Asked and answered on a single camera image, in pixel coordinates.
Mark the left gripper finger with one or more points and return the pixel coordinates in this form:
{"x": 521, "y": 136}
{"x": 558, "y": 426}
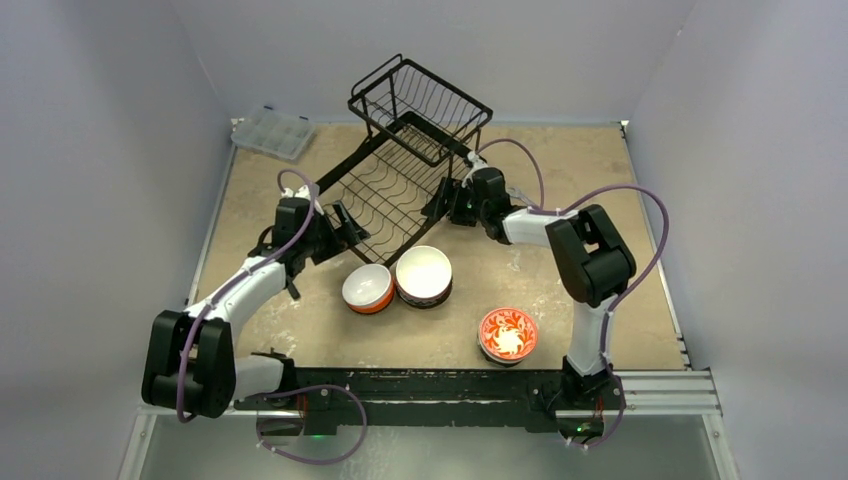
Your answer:
{"x": 346, "y": 230}
{"x": 357, "y": 233}

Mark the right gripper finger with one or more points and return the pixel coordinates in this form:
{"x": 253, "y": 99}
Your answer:
{"x": 455, "y": 203}
{"x": 437, "y": 206}

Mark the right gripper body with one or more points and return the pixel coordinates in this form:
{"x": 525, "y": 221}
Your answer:
{"x": 454, "y": 203}

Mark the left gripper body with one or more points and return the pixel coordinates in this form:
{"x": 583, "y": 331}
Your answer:
{"x": 322, "y": 241}

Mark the orange white bowl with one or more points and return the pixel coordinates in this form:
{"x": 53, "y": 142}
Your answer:
{"x": 369, "y": 289}

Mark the white ribbed bowl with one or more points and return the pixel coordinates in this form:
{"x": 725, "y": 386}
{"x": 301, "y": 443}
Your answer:
{"x": 423, "y": 277}

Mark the black wire dish rack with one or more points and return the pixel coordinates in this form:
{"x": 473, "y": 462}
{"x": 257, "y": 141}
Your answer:
{"x": 419, "y": 128}

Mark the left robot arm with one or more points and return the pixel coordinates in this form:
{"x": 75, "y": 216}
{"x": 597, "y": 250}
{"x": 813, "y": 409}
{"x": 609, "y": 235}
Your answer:
{"x": 191, "y": 365}

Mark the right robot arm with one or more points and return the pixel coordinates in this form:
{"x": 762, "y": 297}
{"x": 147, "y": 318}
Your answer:
{"x": 593, "y": 261}

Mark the clear plastic organizer box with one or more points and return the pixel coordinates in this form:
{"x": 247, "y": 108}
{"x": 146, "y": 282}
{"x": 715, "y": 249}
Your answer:
{"x": 275, "y": 134}

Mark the red floral bowl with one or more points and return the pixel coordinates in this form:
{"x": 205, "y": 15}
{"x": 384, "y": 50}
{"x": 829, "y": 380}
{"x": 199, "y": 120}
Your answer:
{"x": 506, "y": 336}

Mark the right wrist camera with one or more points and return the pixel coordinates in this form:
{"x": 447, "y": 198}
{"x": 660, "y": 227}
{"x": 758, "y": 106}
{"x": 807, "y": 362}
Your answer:
{"x": 475, "y": 163}

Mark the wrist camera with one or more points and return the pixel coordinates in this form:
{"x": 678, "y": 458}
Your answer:
{"x": 303, "y": 192}
{"x": 475, "y": 163}

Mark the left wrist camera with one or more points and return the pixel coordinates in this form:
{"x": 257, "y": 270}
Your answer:
{"x": 303, "y": 192}

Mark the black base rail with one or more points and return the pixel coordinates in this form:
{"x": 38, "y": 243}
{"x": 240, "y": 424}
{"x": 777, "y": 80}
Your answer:
{"x": 535, "y": 400}

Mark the aluminium frame rail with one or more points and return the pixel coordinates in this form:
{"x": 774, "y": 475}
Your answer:
{"x": 672, "y": 429}

